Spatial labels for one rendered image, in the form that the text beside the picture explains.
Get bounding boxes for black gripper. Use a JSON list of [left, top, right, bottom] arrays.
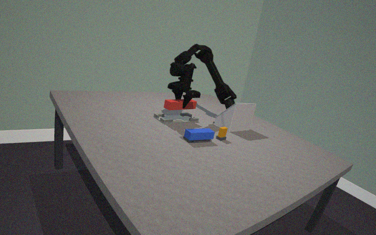
[[172, 76, 201, 108]]

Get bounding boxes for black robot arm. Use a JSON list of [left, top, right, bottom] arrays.
[[170, 44, 236, 109]]

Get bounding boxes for yellow block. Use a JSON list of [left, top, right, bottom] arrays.
[[218, 127, 228, 138]]

